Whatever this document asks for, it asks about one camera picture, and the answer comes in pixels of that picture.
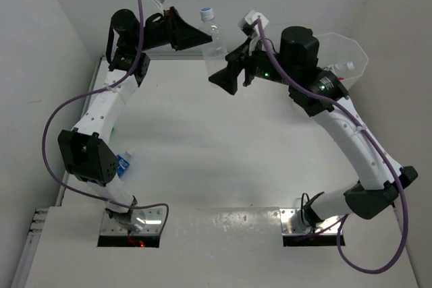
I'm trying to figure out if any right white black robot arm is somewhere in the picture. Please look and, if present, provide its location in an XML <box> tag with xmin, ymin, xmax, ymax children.
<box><xmin>209</xmin><ymin>26</ymin><xmax>418</xmax><ymax>227</ymax></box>

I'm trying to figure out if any blue white label clear bottle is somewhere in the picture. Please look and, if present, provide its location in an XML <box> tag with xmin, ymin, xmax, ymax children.
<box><xmin>326</xmin><ymin>61</ymin><xmax>355</xmax><ymax>78</ymax></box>

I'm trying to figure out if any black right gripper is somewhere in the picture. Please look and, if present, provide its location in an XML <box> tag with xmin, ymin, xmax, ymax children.
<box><xmin>209</xmin><ymin>34</ymin><xmax>298</xmax><ymax>94</ymax></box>

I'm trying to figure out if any metal base plate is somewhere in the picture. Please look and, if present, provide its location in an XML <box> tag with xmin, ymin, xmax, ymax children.
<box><xmin>100</xmin><ymin>208</ymin><xmax>163</xmax><ymax>236</ymax></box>
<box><xmin>279</xmin><ymin>208</ymin><xmax>342</xmax><ymax>236</ymax></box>

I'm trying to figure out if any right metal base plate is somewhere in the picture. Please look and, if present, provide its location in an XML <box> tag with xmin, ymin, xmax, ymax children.
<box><xmin>279</xmin><ymin>208</ymin><xmax>342</xmax><ymax>236</ymax></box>

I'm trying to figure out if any blue label small bottle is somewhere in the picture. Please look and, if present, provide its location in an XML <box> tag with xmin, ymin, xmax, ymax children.
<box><xmin>117</xmin><ymin>151</ymin><xmax>134</xmax><ymax>177</ymax></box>

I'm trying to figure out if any aluminium frame rail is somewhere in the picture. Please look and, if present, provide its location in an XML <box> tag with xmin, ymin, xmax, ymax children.
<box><xmin>9</xmin><ymin>55</ymin><xmax>105</xmax><ymax>287</ymax></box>

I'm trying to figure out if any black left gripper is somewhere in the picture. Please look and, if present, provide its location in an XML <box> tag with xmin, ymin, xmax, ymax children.
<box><xmin>134</xmin><ymin>7</ymin><xmax>211</xmax><ymax>53</ymax></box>

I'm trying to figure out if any white translucent plastic bin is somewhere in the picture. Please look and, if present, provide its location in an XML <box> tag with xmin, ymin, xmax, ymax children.
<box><xmin>293</xmin><ymin>31</ymin><xmax>370</xmax><ymax>117</ymax></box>

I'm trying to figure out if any black thin cable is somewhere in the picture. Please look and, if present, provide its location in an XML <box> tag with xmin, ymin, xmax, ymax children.
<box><xmin>298</xmin><ymin>192</ymin><xmax>313</xmax><ymax>221</ymax></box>

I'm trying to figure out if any clear unlabelled plastic bottle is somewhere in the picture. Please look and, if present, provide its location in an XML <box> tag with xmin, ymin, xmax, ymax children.
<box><xmin>199</xmin><ymin>7</ymin><xmax>227</xmax><ymax>76</ymax></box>

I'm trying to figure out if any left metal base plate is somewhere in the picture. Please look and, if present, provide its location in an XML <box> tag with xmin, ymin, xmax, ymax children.
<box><xmin>100</xmin><ymin>208</ymin><xmax>163</xmax><ymax>236</ymax></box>

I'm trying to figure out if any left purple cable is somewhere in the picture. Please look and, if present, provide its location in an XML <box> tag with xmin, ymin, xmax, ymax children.
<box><xmin>41</xmin><ymin>0</ymin><xmax>169</xmax><ymax>233</ymax></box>

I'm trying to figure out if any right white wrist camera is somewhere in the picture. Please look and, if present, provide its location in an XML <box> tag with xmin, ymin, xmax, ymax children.
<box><xmin>238</xmin><ymin>10</ymin><xmax>269</xmax><ymax>38</ymax></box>

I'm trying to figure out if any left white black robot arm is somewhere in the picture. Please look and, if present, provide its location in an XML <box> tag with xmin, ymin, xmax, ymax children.
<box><xmin>57</xmin><ymin>7</ymin><xmax>212</xmax><ymax>214</ymax></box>

